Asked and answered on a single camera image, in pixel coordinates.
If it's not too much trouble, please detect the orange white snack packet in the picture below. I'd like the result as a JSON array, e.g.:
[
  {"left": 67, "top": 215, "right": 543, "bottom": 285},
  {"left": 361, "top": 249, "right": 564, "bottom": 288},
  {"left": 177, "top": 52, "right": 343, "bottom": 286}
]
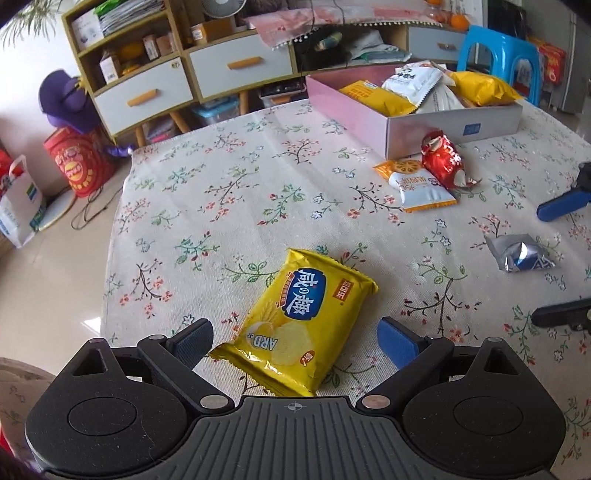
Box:
[{"left": 373, "top": 158, "right": 459, "bottom": 214}]

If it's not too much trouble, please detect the small brown carton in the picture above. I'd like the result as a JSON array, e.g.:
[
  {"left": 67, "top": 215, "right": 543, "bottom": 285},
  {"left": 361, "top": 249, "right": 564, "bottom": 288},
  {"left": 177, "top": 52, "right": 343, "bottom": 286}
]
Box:
[{"left": 141, "top": 32, "right": 174, "bottom": 61}]

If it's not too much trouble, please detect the red white candy packet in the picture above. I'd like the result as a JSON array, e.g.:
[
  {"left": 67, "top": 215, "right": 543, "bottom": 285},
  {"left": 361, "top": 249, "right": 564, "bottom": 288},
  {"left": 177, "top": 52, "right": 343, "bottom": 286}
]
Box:
[{"left": 420, "top": 130, "right": 483, "bottom": 190}]

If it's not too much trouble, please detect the red gift bucket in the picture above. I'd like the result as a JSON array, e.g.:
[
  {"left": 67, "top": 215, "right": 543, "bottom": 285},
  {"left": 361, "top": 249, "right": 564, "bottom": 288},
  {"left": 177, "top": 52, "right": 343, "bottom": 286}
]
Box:
[{"left": 43, "top": 127, "right": 118, "bottom": 198}]

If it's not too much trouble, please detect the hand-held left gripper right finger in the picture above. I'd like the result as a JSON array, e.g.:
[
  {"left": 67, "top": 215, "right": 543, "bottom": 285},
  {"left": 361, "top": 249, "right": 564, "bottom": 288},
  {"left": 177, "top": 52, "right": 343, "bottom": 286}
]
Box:
[{"left": 361, "top": 318, "right": 531, "bottom": 414}]

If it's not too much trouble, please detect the white shopping bag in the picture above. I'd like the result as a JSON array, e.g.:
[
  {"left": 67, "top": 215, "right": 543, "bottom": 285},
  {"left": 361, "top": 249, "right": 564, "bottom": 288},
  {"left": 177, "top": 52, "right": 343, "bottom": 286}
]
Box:
[{"left": 0, "top": 154, "right": 47, "bottom": 249}]

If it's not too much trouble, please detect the white desk fan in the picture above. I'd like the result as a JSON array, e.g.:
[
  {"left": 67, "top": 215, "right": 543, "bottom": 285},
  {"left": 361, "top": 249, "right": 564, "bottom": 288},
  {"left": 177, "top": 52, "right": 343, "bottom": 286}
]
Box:
[{"left": 199, "top": 0, "right": 247, "bottom": 21}]

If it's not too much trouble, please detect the purple hat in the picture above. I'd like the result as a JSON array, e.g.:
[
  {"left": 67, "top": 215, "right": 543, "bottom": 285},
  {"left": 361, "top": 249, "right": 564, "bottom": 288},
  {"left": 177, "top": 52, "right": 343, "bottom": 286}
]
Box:
[{"left": 38, "top": 69, "right": 102, "bottom": 134}]

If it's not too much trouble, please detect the green plant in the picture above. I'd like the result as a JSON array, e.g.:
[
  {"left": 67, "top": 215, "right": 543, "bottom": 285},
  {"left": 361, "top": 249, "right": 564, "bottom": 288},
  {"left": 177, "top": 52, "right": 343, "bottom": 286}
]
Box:
[{"left": 0, "top": 0, "right": 63, "bottom": 44}]

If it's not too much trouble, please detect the black flat box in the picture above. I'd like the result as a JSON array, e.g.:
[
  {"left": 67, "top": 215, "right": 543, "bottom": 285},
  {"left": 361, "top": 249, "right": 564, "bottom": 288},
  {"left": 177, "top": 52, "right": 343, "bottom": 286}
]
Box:
[{"left": 259, "top": 80, "right": 308, "bottom": 109}]

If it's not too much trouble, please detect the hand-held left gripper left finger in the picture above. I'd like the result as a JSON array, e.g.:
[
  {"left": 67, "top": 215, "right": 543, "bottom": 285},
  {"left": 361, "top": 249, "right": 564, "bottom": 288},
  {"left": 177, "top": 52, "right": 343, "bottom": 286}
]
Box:
[{"left": 67, "top": 318, "right": 234, "bottom": 415}]

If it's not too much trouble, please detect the blue plastic stool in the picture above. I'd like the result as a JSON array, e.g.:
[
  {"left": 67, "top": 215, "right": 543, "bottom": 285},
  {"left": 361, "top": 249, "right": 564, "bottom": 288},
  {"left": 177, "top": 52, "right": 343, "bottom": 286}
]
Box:
[{"left": 456, "top": 25, "right": 546, "bottom": 107}]

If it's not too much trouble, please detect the white cabinet drawer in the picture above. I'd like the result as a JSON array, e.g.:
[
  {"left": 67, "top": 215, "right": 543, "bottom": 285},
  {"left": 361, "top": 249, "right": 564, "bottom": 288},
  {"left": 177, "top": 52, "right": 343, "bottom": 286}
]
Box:
[
  {"left": 187, "top": 34, "right": 296, "bottom": 102},
  {"left": 93, "top": 60, "right": 195, "bottom": 137}
]

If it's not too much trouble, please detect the silver blue snack packet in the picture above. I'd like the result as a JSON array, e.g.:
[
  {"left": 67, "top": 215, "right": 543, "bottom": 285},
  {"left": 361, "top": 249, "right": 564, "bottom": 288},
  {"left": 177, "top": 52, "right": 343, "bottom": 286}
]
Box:
[{"left": 484, "top": 233, "right": 557, "bottom": 274}]

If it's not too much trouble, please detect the black floor cable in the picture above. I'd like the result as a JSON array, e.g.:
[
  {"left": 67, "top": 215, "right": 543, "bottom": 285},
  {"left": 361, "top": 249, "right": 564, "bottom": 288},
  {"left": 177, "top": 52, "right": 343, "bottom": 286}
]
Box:
[{"left": 71, "top": 185, "right": 122, "bottom": 232}]

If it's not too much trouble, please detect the blue storage box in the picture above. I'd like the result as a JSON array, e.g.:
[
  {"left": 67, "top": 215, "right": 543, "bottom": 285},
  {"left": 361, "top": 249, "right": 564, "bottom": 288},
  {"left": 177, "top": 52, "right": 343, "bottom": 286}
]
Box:
[{"left": 191, "top": 99, "right": 243, "bottom": 126}]

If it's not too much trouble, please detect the stack of papers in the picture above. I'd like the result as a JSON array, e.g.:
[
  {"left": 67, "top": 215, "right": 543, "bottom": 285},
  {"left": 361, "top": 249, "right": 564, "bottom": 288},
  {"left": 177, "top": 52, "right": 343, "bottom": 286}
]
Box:
[{"left": 95, "top": 0, "right": 162, "bottom": 35}]

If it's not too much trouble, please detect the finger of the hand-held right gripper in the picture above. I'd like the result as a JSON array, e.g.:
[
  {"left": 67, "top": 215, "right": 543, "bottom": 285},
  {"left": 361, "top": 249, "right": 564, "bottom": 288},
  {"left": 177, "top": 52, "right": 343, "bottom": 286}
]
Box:
[
  {"left": 531, "top": 298, "right": 591, "bottom": 332},
  {"left": 536, "top": 161, "right": 591, "bottom": 223}
]

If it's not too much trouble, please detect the yellow bag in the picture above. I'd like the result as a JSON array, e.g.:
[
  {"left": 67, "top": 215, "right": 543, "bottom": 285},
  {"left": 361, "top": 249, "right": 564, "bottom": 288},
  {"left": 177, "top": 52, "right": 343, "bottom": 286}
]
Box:
[{"left": 117, "top": 41, "right": 144, "bottom": 72}]

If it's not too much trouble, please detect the yellow chips packet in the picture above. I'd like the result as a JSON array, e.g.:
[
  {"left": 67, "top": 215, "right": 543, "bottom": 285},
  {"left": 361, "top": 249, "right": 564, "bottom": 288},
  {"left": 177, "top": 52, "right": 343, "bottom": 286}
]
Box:
[
  {"left": 209, "top": 248, "right": 379, "bottom": 398},
  {"left": 445, "top": 70, "right": 522, "bottom": 108}
]

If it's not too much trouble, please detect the pink lined cardboard box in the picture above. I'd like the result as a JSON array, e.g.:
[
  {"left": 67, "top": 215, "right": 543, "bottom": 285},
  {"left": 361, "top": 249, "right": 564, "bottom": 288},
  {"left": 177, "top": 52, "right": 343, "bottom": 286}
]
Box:
[{"left": 305, "top": 62, "right": 525, "bottom": 159}]

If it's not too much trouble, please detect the pink floral cloth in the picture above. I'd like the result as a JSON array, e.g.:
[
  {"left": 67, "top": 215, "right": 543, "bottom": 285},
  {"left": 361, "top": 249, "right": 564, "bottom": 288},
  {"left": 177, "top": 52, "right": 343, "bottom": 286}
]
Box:
[{"left": 247, "top": 0, "right": 444, "bottom": 49}]

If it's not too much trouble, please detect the white cloth pile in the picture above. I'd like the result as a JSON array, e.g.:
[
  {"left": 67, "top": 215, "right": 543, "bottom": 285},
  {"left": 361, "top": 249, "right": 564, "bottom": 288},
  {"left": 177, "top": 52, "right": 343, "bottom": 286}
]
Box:
[{"left": 348, "top": 28, "right": 411, "bottom": 63}]

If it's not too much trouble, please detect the wooden shelf cabinet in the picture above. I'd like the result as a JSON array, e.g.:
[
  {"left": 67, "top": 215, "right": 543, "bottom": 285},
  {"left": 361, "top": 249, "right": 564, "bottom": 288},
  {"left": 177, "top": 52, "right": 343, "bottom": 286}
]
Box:
[{"left": 61, "top": 0, "right": 296, "bottom": 144}]

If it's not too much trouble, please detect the red snack carton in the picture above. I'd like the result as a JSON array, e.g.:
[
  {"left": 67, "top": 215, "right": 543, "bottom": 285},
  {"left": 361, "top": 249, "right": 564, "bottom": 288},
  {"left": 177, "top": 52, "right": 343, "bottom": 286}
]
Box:
[{"left": 529, "top": 37, "right": 568, "bottom": 84}]

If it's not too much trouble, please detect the yellow orange snack packet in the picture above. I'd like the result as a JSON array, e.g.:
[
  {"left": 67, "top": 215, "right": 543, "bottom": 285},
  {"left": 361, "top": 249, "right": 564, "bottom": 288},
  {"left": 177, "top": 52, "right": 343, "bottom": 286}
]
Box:
[{"left": 339, "top": 79, "right": 419, "bottom": 117}]

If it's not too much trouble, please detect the white carton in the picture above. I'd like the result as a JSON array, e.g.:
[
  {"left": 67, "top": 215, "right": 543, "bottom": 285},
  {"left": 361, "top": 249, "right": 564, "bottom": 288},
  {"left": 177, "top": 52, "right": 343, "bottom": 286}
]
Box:
[{"left": 99, "top": 51, "right": 123, "bottom": 84}]

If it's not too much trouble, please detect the white box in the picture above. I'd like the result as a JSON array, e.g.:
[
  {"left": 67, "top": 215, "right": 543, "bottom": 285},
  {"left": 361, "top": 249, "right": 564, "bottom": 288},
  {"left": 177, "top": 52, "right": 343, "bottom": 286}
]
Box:
[{"left": 69, "top": 9, "right": 105, "bottom": 49}]

